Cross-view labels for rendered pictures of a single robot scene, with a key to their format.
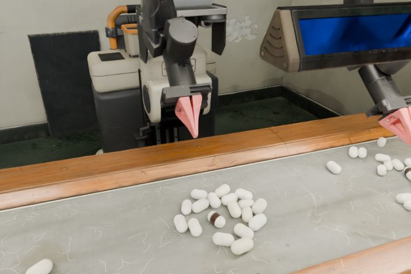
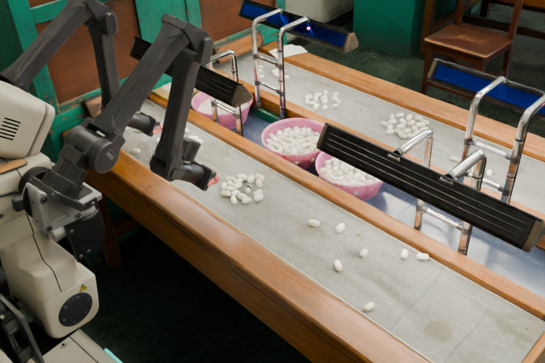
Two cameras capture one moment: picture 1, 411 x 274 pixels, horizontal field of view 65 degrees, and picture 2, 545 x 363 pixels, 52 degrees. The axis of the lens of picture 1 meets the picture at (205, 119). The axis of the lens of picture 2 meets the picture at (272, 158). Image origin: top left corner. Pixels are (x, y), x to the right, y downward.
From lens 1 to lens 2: 190 cm
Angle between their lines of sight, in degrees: 94
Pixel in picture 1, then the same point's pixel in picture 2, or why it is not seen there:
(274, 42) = (242, 96)
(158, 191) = (238, 219)
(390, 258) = (243, 142)
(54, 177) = (262, 255)
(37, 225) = (293, 246)
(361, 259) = (248, 147)
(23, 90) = not seen: outside the picture
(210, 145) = (183, 207)
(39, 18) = not seen: outside the picture
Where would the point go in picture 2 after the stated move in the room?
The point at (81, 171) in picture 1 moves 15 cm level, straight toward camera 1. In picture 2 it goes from (248, 248) to (279, 220)
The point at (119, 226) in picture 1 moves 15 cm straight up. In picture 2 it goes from (272, 219) to (270, 181)
